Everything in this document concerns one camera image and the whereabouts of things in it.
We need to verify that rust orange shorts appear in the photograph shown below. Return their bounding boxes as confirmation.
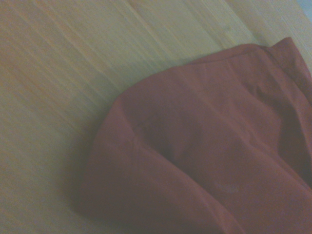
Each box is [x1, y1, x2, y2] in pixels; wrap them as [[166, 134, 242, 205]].
[[77, 36, 312, 234]]

